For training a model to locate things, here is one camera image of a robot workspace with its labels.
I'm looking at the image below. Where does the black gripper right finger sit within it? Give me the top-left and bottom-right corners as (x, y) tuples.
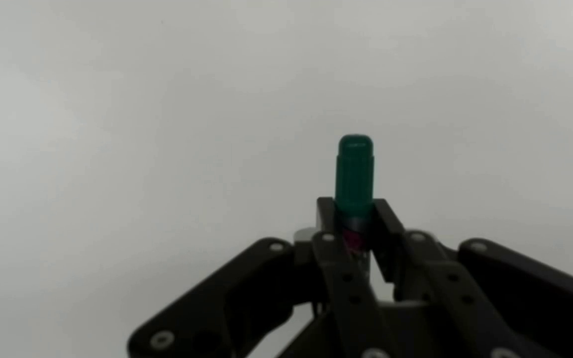
(371, 197), (573, 358)

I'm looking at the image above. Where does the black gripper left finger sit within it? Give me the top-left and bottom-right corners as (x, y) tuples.
(126, 195), (397, 358)

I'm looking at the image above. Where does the green marker pen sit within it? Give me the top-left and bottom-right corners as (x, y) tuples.
(335, 133), (377, 266)

